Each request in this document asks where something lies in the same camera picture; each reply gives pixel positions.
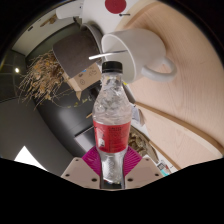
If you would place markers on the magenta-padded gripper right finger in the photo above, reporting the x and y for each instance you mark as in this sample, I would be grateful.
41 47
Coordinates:
133 160

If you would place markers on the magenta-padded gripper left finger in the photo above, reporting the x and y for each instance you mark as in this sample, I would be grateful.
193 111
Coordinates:
90 160

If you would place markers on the clear red-labelled drink bottle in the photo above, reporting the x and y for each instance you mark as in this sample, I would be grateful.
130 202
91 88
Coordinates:
111 133

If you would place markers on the colourful painted sheet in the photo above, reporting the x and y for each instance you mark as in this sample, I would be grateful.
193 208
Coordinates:
163 168

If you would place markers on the printed paper sheets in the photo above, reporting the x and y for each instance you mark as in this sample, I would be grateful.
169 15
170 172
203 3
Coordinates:
136 115

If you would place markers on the long ceiling light strip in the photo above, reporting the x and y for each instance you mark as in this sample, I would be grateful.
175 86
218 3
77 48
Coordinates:
30 160

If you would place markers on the beige wooden drawing board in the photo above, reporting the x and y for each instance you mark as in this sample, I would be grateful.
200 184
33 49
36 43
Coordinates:
186 100

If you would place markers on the metal spoon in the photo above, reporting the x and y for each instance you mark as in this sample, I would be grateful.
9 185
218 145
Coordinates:
100 56

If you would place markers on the grey pot with dried plant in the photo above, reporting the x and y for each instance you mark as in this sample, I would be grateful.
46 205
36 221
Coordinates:
75 55

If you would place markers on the white ceramic mug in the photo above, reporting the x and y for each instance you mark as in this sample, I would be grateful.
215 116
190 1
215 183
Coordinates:
143 50

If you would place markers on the round ceiling spot light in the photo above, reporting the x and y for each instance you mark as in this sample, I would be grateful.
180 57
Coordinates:
16 70

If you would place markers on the wooden mannequin figure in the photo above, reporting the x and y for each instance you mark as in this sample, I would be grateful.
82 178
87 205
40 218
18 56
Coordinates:
48 20

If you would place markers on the white plastic chair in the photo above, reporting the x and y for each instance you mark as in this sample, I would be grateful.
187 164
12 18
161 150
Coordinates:
66 11

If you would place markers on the flat round red coaster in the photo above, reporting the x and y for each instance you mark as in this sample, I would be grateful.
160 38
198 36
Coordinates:
115 6

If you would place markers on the black wall screen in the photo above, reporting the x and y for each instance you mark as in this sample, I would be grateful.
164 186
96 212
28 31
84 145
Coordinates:
83 140

